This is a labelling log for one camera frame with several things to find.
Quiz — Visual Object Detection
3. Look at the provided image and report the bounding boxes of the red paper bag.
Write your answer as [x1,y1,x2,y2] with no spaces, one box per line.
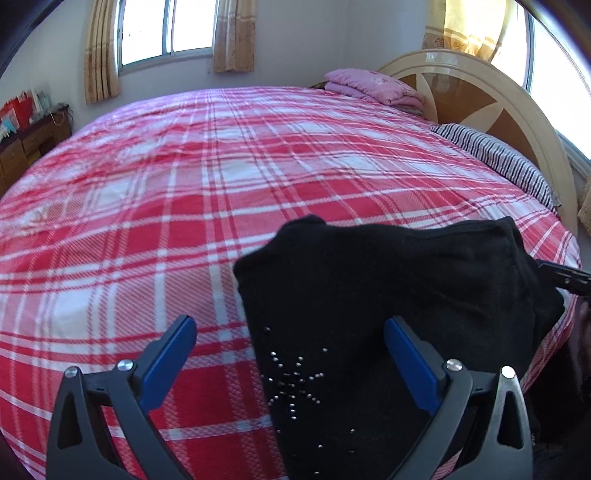
[0,95,33,134]

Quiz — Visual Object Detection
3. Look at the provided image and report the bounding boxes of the black pants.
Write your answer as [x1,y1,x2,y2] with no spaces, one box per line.
[233,215,566,480]

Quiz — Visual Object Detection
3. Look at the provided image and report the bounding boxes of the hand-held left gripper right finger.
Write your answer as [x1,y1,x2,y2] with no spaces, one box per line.
[383,316,536,480]

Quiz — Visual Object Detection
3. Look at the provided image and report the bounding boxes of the pale teal paper bag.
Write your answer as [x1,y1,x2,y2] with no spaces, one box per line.
[31,89,51,121]

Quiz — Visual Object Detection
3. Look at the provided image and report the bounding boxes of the window with grey frame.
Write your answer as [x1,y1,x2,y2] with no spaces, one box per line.
[117,0,218,77]

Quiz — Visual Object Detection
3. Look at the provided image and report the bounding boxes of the cream and brown headboard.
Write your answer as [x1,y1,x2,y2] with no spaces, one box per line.
[376,48,580,224]

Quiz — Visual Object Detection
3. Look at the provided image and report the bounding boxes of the brown wooden cabinet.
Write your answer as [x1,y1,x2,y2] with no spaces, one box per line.
[0,104,75,185]

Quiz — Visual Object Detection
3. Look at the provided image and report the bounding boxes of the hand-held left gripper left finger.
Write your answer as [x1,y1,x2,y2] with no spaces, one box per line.
[46,315,198,480]

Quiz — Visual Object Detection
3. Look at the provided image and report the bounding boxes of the pink folded blanket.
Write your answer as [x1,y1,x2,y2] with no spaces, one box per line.
[323,68,426,112]

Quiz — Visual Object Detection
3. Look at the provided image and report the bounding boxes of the striped pillow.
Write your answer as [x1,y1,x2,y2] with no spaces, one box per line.
[429,122,561,210]

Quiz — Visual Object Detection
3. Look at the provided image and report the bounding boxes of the tan curtain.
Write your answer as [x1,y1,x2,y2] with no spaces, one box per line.
[212,0,256,73]
[84,0,122,104]

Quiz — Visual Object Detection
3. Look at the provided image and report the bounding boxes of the red plaid bed sheet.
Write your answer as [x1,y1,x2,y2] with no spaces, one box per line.
[0,85,583,480]

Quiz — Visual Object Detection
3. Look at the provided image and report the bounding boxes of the large bright window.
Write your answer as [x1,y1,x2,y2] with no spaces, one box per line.
[524,4,591,160]

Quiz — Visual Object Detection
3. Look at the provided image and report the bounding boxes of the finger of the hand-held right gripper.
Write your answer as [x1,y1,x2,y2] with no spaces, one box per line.
[536,260,591,296]

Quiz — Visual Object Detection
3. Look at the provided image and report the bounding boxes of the yellow patterned curtain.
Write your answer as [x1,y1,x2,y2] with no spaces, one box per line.
[425,0,529,70]

